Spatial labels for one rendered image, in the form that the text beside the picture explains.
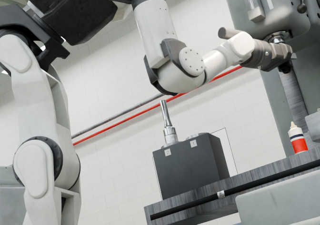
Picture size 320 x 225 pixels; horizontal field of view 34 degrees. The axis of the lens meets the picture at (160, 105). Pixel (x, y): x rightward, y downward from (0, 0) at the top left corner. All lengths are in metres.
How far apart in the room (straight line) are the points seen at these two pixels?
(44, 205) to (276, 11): 0.89
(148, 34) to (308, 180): 0.54
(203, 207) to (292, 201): 0.37
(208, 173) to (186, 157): 0.10
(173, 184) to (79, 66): 6.69
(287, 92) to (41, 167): 1.08
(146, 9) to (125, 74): 6.37
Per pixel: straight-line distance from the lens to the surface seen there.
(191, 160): 1.77
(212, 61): 1.39
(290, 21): 1.67
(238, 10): 1.72
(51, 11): 1.49
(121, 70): 7.77
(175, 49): 1.28
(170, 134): 1.86
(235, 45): 1.45
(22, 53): 1.52
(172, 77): 1.30
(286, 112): 2.08
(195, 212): 1.67
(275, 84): 2.11
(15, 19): 1.60
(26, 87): 1.49
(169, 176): 1.80
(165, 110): 1.90
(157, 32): 1.31
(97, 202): 7.80
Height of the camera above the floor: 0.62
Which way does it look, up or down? 19 degrees up
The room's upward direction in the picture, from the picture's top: 13 degrees counter-clockwise
